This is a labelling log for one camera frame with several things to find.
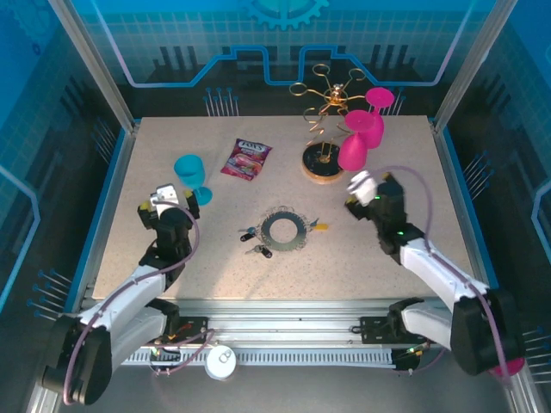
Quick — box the aluminium frame side rail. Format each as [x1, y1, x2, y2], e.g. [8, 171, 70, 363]
[64, 122, 141, 317]
[429, 118, 501, 290]

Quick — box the white round can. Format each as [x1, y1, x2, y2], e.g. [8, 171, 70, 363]
[205, 344, 238, 382]

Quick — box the slotted white cable duct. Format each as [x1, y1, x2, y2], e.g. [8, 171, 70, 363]
[122, 347, 396, 368]

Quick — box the aluminium frame long rail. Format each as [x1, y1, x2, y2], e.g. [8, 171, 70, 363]
[84, 297, 457, 375]

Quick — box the red candy bag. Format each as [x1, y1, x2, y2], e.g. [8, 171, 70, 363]
[220, 137, 274, 182]

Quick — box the round perforated metal disc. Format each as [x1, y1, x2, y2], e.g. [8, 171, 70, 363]
[259, 212, 308, 253]

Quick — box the blue plastic goblet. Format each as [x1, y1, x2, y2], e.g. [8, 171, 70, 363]
[173, 154, 214, 207]

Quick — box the aluminium frame post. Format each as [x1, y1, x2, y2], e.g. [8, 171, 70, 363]
[431, 0, 520, 135]
[46, 0, 142, 133]

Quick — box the pink plastic goblet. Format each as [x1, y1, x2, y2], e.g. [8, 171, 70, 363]
[337, 108, 374, 174]
[359, 86, 394, 150]
[488, 355, 526, 383]

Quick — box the gold wire glass rack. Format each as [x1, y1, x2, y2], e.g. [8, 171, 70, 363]
[288, 63, 368, 187]

